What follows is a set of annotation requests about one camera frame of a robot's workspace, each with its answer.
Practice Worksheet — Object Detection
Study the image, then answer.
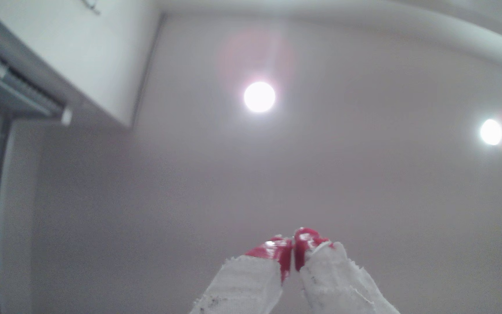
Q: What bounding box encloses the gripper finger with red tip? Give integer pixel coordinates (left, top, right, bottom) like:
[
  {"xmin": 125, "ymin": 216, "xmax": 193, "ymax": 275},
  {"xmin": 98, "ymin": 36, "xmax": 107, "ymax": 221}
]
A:
[
  {"xmin": 190, "ymin": 235, "xmax": 293, "ymax": 314},
  {"xmin": 294, "ymin": 227, "xmax": 402, "ymax": 314}
]

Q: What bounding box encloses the round ceiling light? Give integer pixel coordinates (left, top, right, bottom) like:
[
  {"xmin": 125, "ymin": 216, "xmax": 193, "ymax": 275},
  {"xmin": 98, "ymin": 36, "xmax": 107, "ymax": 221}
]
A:
[
  {"xmin": 243, "ymin": 81, "xmax": 277, "ymax": 114},
  {"xmin": 479, "ymin": 119, "xmax": 502, "ymax": 146}
]

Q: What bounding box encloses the grey window roller blind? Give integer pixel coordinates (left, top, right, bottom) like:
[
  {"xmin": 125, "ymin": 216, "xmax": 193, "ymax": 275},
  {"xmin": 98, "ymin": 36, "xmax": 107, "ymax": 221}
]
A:
[{"xmin": 0, "ymin": 39, "xmax": 74, "ymax": 127}]

